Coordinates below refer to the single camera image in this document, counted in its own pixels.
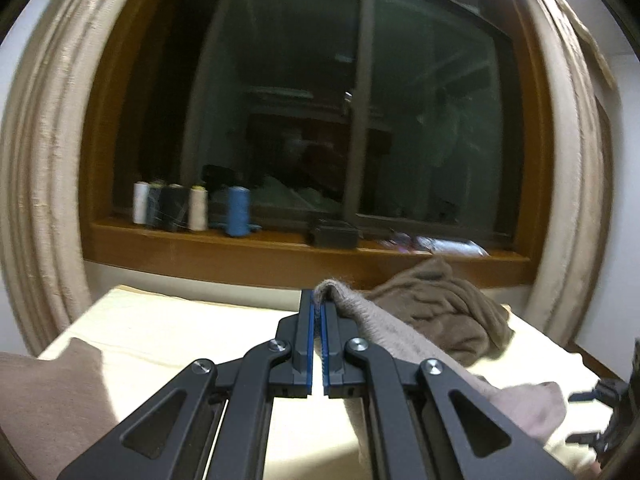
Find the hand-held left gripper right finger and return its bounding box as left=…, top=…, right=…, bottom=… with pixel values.
left=320, top=304, right=576, bottom=480

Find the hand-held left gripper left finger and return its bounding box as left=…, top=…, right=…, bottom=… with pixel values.
left=56, top=289, right=316, bottom=480

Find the black box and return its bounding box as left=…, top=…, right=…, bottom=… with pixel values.
left=309, top=218, right=361, bottom=248

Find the brown fleece sweater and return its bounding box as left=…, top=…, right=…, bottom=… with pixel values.
left=370, top=257, right=513, bottom=367

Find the blue thread spool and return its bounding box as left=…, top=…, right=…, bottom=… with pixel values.
left=225, top=186, right=252, bottom=237

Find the silver packet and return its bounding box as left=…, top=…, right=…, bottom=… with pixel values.
left=415, top=236, right=489, bottom=257

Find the cream thread spool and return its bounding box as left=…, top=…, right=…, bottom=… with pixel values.
left=189, top=185, right=209, bottom=232

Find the black thread spool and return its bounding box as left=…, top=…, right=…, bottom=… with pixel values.
left=160, top=184, right=189, bottom=232

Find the grey-blue thread spool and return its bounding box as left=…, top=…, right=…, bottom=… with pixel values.
left=145, top=182, right=163, bottom=229

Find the beige curtain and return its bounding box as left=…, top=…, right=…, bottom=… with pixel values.
left=520, top=0, right=617, bottom=346
left=0, top=0, right=176, bottom=356

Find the white thread spool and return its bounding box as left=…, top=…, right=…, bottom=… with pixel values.
left=132, top=182, right=149, bottom=225

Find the wooden bed frame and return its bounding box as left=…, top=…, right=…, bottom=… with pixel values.
left=566, top=341, right=623, bottom=383

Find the wooden window frame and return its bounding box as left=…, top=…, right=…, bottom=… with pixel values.
left=80, top=0, right=556, bottom=291

